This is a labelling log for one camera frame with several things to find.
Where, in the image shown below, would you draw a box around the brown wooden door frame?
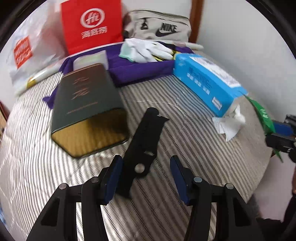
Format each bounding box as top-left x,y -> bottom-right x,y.
189,0 -> 204,43

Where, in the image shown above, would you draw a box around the yellow Adidas pouch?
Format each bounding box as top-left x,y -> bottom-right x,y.
153,51 -> 180,62

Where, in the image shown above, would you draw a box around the striped mattress pad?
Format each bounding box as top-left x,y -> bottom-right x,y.
1,72 -> 271,240

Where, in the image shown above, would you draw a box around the dark green tea tin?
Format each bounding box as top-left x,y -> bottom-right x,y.
51,64 -> 130,158

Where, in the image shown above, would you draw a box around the purple towel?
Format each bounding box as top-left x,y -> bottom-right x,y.
42,41 -> 195,110

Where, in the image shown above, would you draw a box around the red Hi paper bag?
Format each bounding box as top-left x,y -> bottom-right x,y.
61,0 -> 123,55

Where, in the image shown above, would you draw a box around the white Miniso plastic bag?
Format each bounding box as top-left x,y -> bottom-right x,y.
6,2 -> 67,89

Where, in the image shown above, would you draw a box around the person's right hand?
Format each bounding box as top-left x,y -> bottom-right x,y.
292,170 -> 296,194

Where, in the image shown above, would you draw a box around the beige Nike bag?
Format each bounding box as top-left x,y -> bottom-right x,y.
122,9 -> 191,42

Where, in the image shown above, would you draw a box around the white gloves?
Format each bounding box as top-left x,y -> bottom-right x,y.
119,38 -> 173,63

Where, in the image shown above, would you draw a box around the blue tissue box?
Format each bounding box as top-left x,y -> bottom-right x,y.
174,53 -> 248,118

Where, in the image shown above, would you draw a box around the green wet wipes packet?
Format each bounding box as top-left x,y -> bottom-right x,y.
244,95 -> 275,137

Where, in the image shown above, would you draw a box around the white tissue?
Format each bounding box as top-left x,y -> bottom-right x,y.
212,105 -> 246,142

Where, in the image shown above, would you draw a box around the brown patterned book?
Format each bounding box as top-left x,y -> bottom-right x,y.
0,102 -> 10,131

